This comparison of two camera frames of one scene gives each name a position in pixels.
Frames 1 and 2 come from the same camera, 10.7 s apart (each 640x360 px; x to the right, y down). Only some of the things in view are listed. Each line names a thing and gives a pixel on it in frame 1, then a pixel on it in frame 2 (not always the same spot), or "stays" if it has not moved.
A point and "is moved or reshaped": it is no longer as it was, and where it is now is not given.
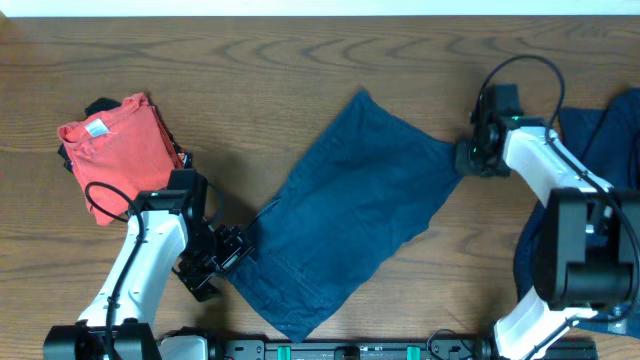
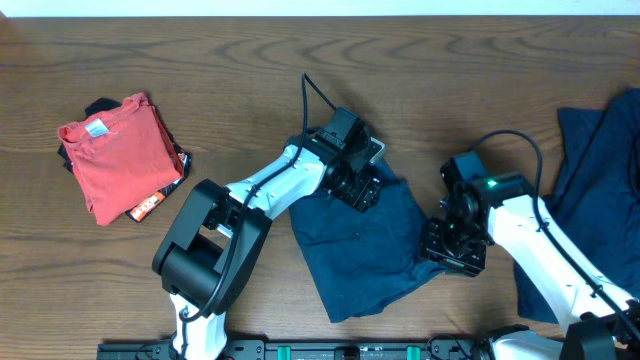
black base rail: (380, 350) stays
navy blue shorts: (369, 187) is moved or reshaped
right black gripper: (462, 162) -> (431, 241)
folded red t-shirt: (121, 154) stays
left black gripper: (238, 248) -> (366, 195)
